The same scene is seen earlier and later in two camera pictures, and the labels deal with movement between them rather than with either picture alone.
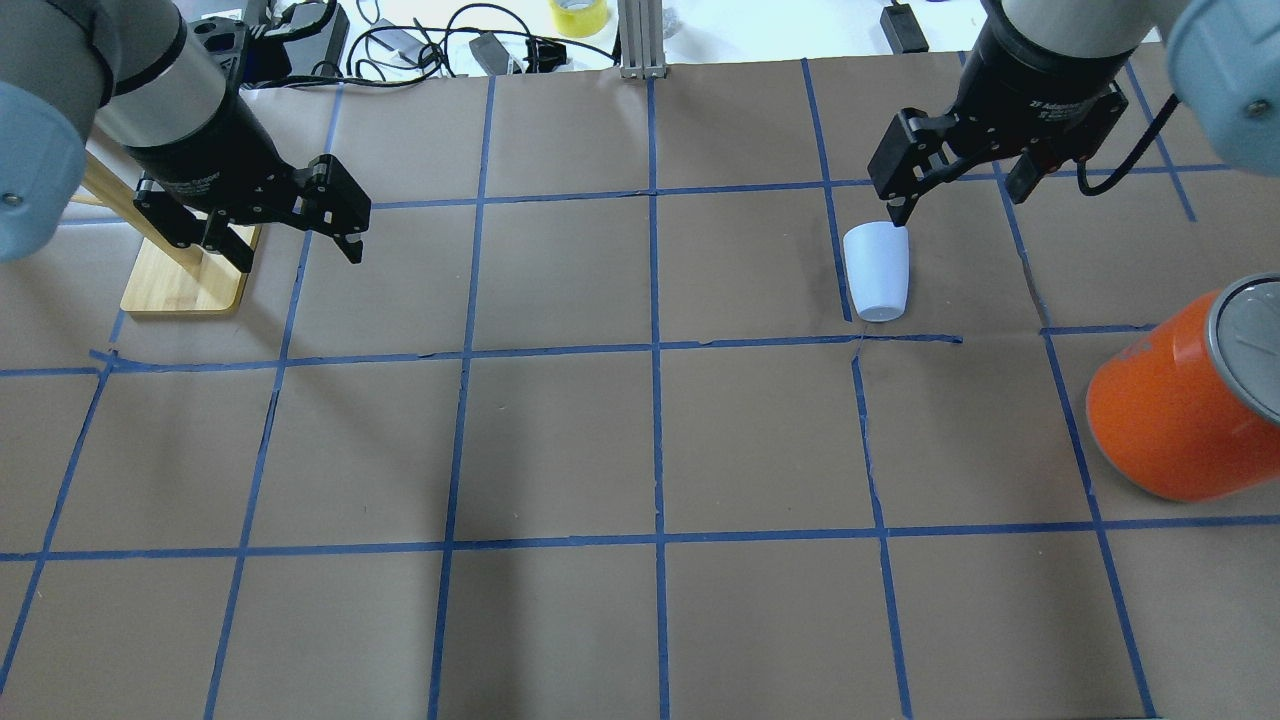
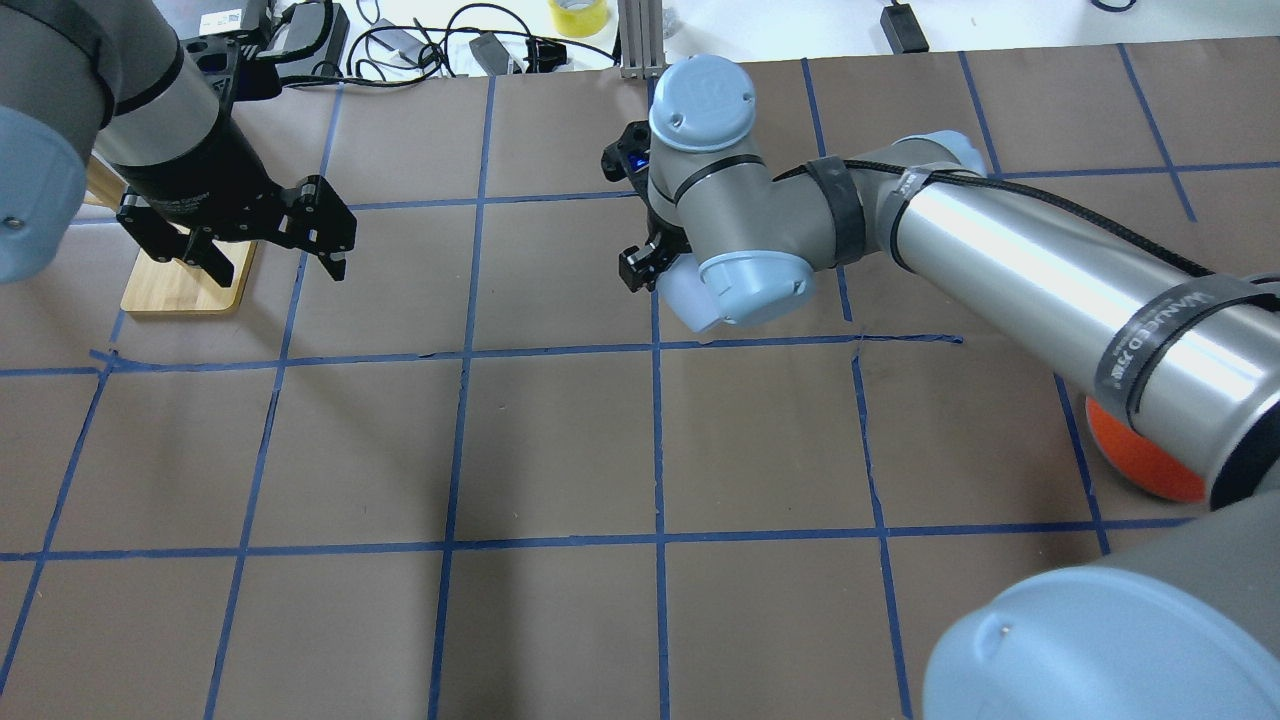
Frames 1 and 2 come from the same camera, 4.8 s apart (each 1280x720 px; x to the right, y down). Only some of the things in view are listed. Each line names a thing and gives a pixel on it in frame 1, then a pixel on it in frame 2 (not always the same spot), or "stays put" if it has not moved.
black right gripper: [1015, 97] -> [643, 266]
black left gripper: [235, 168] -> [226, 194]
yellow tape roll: [580, 18] stays put
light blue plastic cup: [878, 263] -> [702, 295]
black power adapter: [902, 29] stays put
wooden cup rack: [167, 278] stays put
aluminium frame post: [642, 39] stays put
